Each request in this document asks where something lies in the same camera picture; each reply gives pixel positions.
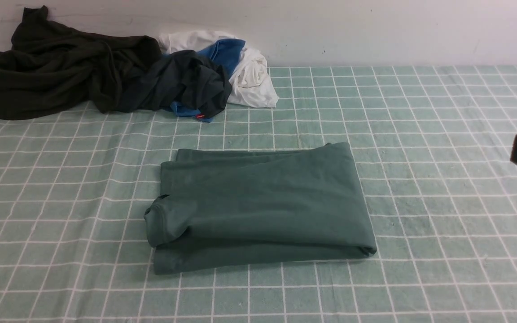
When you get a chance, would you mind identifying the green long-sleeved shirt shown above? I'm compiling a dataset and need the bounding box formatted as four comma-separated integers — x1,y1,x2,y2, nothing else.
144,142,377,275

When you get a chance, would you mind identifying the white crumpled garment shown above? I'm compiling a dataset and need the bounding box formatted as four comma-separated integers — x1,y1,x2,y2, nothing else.
158,30,279,108

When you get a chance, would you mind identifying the blue crumpled garment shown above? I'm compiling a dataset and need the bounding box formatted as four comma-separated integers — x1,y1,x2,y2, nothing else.
164,38,245,123

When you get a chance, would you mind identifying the dark teal crumpled garment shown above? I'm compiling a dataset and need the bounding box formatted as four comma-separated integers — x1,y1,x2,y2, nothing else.
115,50,232,118

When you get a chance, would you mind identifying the green checkered tablecloth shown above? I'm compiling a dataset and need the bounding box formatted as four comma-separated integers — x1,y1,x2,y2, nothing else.
0,65,517,323

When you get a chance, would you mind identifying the dark olive crumpled garment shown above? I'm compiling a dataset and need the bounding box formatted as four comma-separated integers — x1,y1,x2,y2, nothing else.
0,6,162,120

